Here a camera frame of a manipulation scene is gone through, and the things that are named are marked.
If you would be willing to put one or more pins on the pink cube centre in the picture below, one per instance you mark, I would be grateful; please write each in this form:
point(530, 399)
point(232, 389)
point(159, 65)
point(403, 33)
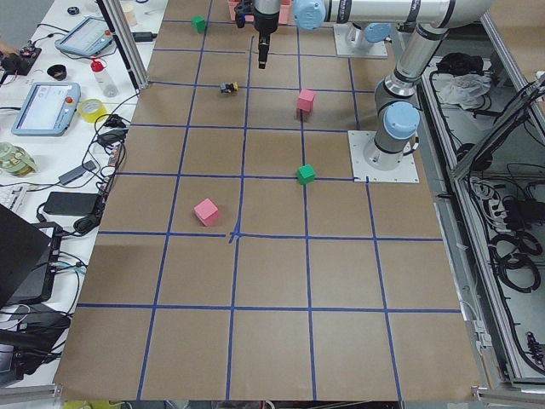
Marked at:
point(305, 100)

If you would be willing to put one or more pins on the teach pendant far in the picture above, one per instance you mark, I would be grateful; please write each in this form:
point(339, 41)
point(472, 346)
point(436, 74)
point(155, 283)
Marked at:
point(88, 39)

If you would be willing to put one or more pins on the pink plastic bin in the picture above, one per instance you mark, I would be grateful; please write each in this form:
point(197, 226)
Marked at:
point(284, 14)

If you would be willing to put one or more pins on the black power adapter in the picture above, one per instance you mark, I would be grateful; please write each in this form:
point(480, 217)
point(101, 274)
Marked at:
point(144, 37)

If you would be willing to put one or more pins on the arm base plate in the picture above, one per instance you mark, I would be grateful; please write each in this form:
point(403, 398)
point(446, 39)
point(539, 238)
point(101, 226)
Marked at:
point(370, 164)
point(344, 49)

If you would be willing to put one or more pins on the green cube near base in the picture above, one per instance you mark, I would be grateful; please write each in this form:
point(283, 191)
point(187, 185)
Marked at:
point(305, 174)

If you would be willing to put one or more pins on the pink cube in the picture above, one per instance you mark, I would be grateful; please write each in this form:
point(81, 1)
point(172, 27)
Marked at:
point(207, 212)
point(305, 100)

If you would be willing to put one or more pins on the squeeze bottle red cap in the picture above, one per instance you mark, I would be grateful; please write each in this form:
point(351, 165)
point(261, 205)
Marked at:
point(103, 78)

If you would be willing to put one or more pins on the white plastic cup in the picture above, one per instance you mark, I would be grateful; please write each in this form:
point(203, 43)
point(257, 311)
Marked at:
point(129, 13)

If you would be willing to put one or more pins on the black bowl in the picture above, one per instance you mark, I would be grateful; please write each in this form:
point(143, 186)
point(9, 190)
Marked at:
point(57, 72)

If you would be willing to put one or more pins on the pink cube far left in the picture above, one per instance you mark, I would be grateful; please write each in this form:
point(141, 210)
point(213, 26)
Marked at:
point(207, 212)

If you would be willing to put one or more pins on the green cube near bin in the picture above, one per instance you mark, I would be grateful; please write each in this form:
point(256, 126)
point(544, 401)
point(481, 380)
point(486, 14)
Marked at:
point(199, 23)

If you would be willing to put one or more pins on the aluminium frame post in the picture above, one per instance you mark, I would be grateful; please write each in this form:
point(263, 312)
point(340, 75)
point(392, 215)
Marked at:
point(113, 15)

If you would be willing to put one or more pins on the green glass jar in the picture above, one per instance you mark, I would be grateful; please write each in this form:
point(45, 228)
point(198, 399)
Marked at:
point(16, 161)

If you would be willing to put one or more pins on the teach pendant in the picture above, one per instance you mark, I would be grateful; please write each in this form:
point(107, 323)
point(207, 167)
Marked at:
point(48, 109)
point(88, 39)

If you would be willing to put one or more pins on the yellow tape roll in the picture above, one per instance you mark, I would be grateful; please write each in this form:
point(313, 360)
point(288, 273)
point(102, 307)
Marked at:
point(92, 110)

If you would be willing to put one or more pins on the black laptop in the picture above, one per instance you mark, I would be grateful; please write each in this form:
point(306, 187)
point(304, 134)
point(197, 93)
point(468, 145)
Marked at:
point(29, 252)

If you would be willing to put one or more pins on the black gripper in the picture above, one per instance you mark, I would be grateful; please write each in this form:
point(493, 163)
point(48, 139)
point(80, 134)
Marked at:
point(264, 25)

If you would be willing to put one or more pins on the teach pendant near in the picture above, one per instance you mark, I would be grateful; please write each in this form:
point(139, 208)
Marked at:
point(48, 109)

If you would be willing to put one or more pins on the yellow push button switch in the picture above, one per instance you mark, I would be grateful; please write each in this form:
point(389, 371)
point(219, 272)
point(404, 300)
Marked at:
point(228, 88)

